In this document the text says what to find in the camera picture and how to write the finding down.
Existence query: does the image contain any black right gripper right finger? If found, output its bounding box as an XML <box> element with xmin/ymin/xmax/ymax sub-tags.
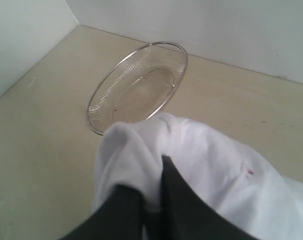
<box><xmin>161</xmin><ymin>155</ymin><xmax>255</xmax><ymax>240</ymax></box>

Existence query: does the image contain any metal mesh basket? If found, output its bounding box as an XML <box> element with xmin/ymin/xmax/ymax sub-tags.
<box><xmin>86</xmin><ymin>41</ymin><xmax>188</xmax><ymax>135</ymax></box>

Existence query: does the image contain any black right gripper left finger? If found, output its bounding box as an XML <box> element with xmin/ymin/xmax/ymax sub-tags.
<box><xmin>62</xmin><ymin>185</ymin><xmax>144</xmax><ymax>240</ymax></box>

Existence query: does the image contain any white t-shirt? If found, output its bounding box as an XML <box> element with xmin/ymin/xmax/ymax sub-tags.
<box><xmin>93</xmin><ymin>113</ymin><xmax>303</xmax><ymax>240</ymax></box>

